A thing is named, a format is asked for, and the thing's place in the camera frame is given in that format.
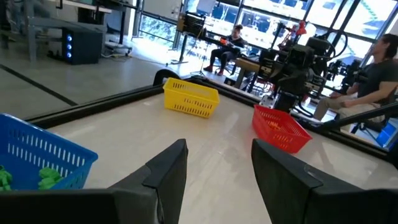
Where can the person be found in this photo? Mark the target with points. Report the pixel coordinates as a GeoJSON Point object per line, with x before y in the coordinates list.
{"type": "Point", "coordinates": [228, 46]}
{"type": "Point", "coordinates": [373, 81]}

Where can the black computer with blue lights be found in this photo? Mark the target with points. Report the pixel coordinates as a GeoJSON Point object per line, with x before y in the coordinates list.
{"type": "Point", "coordinates": [82, 46]}

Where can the yellow plastic basket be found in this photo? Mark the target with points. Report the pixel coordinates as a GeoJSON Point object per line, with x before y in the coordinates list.
{"type": "Point", "coordinates": [189, 98]}

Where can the wooden table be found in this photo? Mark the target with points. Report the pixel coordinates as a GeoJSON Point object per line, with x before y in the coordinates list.
{"type": "Point", "coordinates": [247, 65]}

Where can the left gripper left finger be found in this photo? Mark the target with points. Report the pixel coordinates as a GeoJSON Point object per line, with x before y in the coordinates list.
{"type": "Point", "coordinates": [164, 174]}

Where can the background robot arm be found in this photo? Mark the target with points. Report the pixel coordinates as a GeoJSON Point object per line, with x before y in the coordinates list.
{"type": "Point", "coordinates": [348, 73]}

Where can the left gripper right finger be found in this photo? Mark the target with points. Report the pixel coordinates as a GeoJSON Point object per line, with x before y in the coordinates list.
{"type": "Point", "coordinates": [286, 186]}

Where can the green toy figure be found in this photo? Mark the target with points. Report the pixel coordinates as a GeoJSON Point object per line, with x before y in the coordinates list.
{"type": "Point", "coordinates": [48, 179]}
{"type": "Point", "coordinates": [4, 181]}

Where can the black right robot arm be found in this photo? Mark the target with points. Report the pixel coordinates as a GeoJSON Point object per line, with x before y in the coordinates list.
{"type": "Point", "coordinates": [298, 74]}

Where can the grey metal desk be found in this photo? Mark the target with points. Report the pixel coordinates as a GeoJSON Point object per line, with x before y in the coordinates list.
{"type": "Point", "coordinates": [46, 21]}

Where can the black crate on stand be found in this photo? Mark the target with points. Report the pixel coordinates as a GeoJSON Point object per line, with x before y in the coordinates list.
{"type": "Point", "coordinates": [192, 25]}

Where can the black floor tape strip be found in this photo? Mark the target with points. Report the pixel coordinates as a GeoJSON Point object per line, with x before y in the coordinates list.
{"type": "Point", "coordinates": [40, 87]}

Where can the orange toy figure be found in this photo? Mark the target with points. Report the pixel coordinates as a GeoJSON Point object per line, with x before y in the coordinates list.
{"type": "Point", "coordinates": [275, 125]}

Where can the red plastic basket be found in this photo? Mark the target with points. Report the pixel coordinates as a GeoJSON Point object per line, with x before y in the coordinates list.
{"type": "Point", "coordinates": [280, 137]}

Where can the blue plastic crate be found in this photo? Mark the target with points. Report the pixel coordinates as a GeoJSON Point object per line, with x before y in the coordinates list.
{"type": "Point", "coordinates": [387, 135]}

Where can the silver mounting plate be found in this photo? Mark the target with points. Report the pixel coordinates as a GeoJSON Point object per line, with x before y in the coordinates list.
{"type": "Point", "coordinates": [267, 101]}

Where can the blue plastic basket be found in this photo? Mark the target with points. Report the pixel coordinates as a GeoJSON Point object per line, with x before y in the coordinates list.
{"type": "Point", "coordinates": [31, 146]}

